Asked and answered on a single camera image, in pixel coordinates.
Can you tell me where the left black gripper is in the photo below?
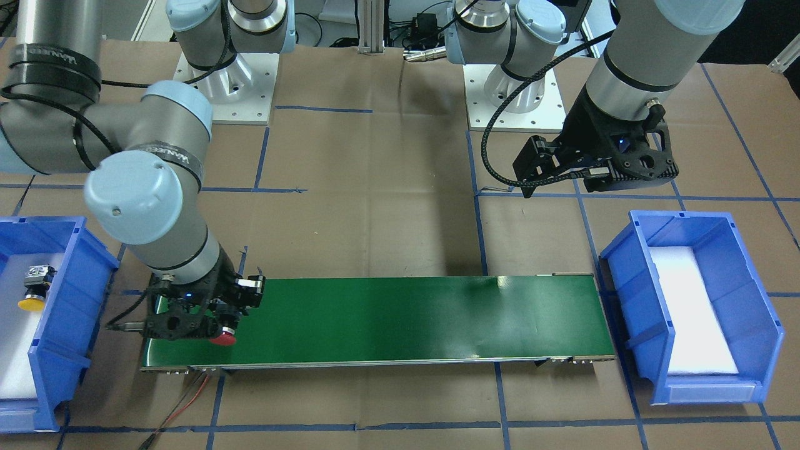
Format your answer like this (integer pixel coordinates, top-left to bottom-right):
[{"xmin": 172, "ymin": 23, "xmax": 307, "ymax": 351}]
[{"xmin": 512, "ymin": 89, "xmax": 679, "ymax": 198}]

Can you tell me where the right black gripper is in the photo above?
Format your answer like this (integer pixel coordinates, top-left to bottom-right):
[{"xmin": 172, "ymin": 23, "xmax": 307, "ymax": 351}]
[{"xmin": 107, "ymin": 252, "xmax": 266, "ymax": 340}]

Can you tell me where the red mushroom push button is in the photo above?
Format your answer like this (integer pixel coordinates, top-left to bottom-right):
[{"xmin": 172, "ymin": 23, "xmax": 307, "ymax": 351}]
[{"xmin": 208, "ymin": 326, "xmax": 237, "ymax": 347}]

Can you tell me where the yellow mushroom push button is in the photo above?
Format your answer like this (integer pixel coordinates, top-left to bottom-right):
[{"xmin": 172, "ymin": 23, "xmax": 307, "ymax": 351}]
[{"xmin": 17, "ymin": 264, "xmax": 58, "ymax": 313}]

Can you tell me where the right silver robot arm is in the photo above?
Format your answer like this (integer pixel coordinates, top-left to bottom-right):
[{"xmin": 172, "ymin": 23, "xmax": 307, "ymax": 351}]
[{"xmin": 2, "ymin": 1, "xmax": 295, "ymax": 346}]

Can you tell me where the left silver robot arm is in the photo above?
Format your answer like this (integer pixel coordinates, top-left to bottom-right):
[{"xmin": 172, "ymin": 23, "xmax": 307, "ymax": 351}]
[{"xmin": 444, "ymin": 1, "xmax": 744, "ymax": 198}]

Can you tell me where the blue plastic bin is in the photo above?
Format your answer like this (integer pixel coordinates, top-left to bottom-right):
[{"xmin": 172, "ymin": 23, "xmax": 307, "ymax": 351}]
[
  {"xmin": 601, "ymin": 210, "xmax": 784, "ymax": 405},
  {"xmin": 1, "ymin": 216, "xmax": 119, "ymax": 433}
]

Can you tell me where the green conveyor belt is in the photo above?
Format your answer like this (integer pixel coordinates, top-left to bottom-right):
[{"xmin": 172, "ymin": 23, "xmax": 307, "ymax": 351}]
[{"xmin": 141, "ymin": 274, "xmax": 616, "ymax": 373}]

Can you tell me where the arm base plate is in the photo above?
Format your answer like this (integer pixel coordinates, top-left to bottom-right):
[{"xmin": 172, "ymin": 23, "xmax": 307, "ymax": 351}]
[
  {"xmin": 193, "ymin": 53, "xmax": 279, "ymax": 126},
  {"xmin": 463, "ymin": 64, "xmax": 566, "ymax": 133}
]

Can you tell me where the aluminium frame post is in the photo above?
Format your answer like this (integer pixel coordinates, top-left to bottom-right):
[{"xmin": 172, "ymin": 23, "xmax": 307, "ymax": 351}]
[{"xmin": 355, "ymin": 1, "xmax": 389, "ymax": 54}]

